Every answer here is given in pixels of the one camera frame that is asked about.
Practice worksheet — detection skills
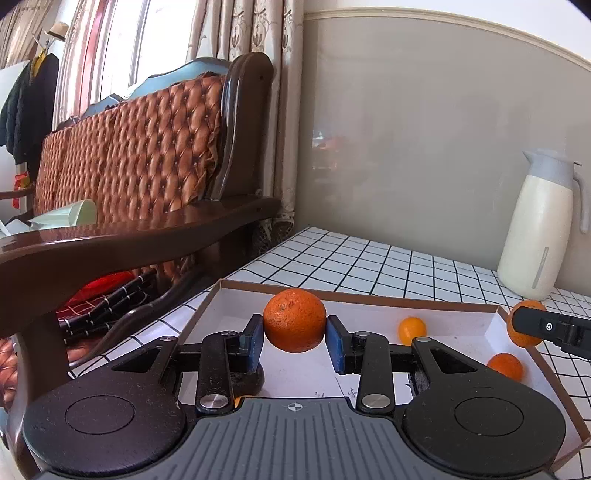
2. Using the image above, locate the wooden sofa orange cushion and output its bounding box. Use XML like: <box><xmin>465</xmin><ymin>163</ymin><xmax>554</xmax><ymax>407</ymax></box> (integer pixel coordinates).
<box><xmin>0</xmin><ymin>52</ymin><xmax>282</xmax><ymax>480</ymax></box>

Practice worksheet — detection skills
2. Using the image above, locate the black checked bag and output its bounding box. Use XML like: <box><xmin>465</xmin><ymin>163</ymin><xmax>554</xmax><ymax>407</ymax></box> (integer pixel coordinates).
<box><xmin>58</xmin><ymin>270</ymin><xmax>158</xmax><ymax>347</ymax></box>

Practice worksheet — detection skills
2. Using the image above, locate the black jacket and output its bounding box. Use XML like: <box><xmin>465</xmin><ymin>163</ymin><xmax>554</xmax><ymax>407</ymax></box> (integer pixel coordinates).
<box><xmin>0</xmin><ymin>53</ymin><xmax>61</xmax><ymax>176</ymax></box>

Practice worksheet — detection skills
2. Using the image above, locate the cream thermos jug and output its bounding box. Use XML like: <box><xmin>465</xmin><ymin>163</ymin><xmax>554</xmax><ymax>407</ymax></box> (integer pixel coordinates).
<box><xmin>497</xmin><ymin>148</ymin><xmax>583</xmax><ymax>302</ymax></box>

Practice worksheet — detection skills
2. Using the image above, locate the window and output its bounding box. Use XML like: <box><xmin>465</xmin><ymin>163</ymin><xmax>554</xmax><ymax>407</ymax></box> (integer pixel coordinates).
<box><xmin>99</xmin><ymin>0</ymin><xmax>195</xmax><ymax>93</ymax></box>

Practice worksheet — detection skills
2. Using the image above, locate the brown cardboard box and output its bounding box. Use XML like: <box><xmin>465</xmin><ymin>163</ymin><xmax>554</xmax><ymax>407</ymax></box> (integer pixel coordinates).
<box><xmin>178</xmin><ymin>279</ymin><xmax>585</xmax><ymax>472</ymax></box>

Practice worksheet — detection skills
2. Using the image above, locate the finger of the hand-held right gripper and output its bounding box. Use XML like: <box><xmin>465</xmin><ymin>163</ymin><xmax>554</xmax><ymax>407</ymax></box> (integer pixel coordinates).
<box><xmin>512</xmin><ymin>307</ymin><xmax>591</xmax><ymax>361</ymax></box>

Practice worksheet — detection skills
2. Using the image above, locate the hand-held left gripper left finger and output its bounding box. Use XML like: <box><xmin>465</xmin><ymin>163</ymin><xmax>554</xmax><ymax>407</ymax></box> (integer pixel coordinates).
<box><xmin>111</xmin><ymin>314</ymin><xmax>265</xmax><ymax>414</ymax></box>

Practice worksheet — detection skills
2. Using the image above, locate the yellow-orange citrus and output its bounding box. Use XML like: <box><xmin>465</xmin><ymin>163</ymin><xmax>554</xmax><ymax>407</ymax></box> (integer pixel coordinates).
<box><xmin>398</xmin><ymin>316</ymin><xmax>427</xmax><ymax>346</ymax></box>

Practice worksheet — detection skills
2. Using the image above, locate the large orange mandarin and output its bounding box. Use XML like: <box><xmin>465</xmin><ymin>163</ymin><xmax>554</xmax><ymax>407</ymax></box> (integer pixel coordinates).
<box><xmin>263</xmin><ymin>288</ymin><xmax>328</xmax><ymax>354</ymax></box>

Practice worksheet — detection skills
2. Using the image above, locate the red cloth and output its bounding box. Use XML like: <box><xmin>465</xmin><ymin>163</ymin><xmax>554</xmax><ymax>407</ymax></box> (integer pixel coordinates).
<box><xmin>58</xmin><ymin>271</ymin><xmax>139</xmax><ymax>324</ymax></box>

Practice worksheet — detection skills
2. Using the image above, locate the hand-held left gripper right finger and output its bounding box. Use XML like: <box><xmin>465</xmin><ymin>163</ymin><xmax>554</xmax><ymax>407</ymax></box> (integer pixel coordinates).
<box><xmin>325</xmin><ymin>315</ymin><xmax>492</xmax><ymax>411</ymax></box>

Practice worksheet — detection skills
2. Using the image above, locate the pale green cup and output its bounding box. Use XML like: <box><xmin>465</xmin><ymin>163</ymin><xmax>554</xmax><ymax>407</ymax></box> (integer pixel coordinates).
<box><xmin>32</xmin><ymin>198</ymin><xmax>99</xmax><ymax>229</ymax></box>

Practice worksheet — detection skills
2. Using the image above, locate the dark purple passion fruit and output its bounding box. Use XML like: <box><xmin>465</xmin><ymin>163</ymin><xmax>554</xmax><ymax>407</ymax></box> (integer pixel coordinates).
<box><xmin>228</xmin><ymin>367</ymin><xmax>265</xmax><ymax>398</ymax></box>

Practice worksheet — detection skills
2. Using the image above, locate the white checked tablecloth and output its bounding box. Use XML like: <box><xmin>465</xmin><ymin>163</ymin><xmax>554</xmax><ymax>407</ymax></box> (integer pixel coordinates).
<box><xmin>69</xmin><ymin>226</ymin><xmax>591</xmax><ymax>480</ymax></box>

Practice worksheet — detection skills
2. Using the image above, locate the beige curtain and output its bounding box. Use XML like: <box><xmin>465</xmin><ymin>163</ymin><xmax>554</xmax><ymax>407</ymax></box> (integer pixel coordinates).
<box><xmin>185</xmin><ymin>0</ymin><xmax>305</xmax><ymax>250</ymax></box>

